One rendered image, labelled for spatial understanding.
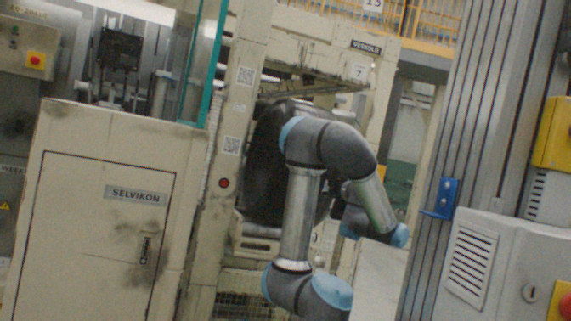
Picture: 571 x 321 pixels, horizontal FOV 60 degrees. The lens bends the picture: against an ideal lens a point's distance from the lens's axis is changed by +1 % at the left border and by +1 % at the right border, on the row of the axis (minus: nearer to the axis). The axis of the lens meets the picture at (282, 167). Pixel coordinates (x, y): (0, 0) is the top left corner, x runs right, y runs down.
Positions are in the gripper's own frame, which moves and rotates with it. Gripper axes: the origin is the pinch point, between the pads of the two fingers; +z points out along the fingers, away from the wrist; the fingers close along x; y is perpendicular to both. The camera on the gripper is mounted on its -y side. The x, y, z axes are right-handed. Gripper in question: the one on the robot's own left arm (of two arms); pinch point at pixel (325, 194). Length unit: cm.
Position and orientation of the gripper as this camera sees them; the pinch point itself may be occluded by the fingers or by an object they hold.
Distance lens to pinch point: 188.5
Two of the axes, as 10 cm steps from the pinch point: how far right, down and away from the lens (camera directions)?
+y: 1.7, -9.8, 0.6
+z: -3.2, 0.1, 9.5
